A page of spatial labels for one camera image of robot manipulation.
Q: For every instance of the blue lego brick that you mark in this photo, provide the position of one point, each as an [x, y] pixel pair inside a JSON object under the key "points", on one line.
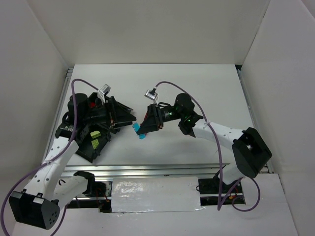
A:
{"points": [[136, 127]]}

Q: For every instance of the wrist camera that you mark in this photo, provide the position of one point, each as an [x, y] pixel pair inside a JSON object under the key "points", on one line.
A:
{"points": [[152, 95], [102, 92]]}

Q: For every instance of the aluminium rail frame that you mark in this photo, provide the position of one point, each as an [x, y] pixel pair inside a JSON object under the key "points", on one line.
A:
{"points": [[204, 171]]}

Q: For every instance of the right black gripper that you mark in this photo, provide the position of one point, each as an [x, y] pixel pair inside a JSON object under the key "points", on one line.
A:
{"points": [[157, 118]]}

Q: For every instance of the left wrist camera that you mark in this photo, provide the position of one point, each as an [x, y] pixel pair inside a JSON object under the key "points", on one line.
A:
{"points": [[102, 92]]}

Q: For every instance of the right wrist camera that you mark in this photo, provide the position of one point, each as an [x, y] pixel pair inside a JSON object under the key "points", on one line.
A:
{"points": [[152, 95]]}

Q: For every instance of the black four-compartment tray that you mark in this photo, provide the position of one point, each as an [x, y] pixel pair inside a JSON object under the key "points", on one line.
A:
{"points": [[84, 139]]}

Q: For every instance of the light green slope lego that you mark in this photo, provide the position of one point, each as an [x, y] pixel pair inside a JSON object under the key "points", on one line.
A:
{"points": [[95, 134]]}

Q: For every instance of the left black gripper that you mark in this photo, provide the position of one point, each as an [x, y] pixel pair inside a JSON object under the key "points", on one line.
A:
{"points": [[111, 114]]}

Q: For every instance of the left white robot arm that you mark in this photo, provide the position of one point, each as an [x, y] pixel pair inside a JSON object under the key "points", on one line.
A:
{"points": [[40, 201]]}

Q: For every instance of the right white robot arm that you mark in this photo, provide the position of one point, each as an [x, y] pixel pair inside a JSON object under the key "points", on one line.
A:
{"points": [[250, 151]]}

